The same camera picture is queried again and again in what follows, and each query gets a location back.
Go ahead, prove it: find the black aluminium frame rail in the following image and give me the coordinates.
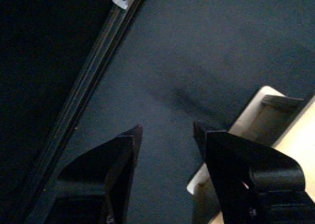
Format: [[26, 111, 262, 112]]
[[8, 0, 151, 224]]

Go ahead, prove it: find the light wooden box with slot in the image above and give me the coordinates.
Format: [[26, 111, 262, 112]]
[[186, 85, 315, 224]]

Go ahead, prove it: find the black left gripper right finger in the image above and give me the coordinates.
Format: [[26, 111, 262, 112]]
[[192, 120, 315, 224]]

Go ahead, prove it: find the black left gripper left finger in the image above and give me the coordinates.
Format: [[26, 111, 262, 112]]
[[43, 124, 144, 224]]

